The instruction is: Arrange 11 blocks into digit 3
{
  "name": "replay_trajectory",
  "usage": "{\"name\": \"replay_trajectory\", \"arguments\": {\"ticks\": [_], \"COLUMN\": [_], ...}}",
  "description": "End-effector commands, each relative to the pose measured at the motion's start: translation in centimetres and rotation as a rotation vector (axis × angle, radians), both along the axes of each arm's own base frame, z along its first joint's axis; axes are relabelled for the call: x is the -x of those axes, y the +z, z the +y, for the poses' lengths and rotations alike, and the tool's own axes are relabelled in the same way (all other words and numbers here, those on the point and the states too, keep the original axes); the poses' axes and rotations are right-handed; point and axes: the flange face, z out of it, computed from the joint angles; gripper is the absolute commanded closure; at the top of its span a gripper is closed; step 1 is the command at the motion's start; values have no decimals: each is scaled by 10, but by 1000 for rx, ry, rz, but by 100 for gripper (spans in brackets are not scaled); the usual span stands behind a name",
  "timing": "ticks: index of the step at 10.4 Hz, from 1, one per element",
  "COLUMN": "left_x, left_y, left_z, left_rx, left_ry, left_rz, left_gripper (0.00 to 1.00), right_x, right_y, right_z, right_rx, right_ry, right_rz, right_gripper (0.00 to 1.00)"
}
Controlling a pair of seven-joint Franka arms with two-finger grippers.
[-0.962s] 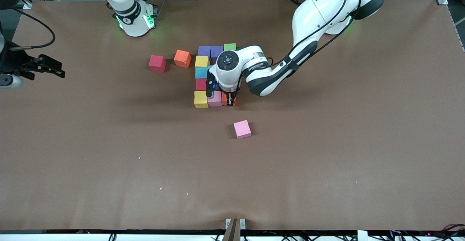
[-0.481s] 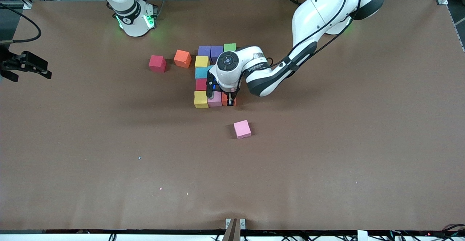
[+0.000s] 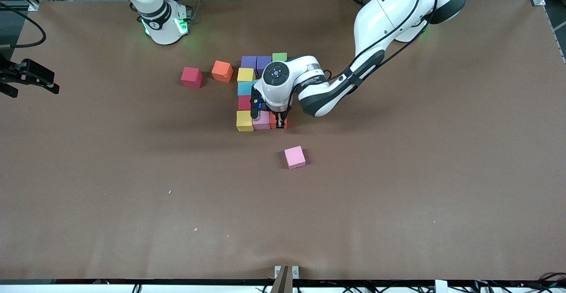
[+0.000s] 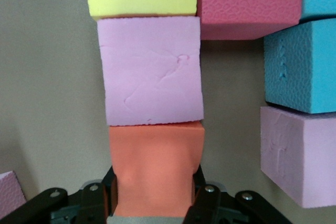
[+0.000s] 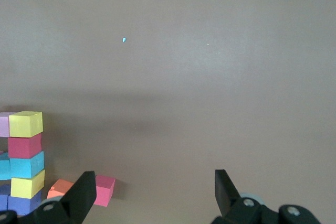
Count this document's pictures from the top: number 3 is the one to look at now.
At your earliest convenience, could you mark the light pink foam cube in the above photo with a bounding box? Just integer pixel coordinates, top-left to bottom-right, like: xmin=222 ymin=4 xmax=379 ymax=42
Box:
xmin=284 ymin=146 xmax=306 ymax=170
xmin=253 ymin=111 xmax=272 ymax=131

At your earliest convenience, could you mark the dented orange foam cube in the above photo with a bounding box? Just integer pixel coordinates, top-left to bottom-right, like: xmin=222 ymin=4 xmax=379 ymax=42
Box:
xmin=211 ymin=60 xmax=233 ymax=84

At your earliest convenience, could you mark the long black cable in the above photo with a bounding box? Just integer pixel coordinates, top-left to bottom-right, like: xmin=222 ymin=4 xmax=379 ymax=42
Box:
xmin=0 ymin=2 xmax=47 ymax=49

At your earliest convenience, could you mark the metal table clamp bracket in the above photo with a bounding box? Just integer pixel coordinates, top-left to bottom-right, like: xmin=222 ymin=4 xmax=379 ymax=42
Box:
xmin=271 ymin=265 xmax=300 ymax=293

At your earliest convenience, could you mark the aluminium table edge rail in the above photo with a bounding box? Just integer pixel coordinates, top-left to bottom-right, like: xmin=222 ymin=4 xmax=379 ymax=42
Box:
xmin=545 ymin=5 xmax=566 ymax=64

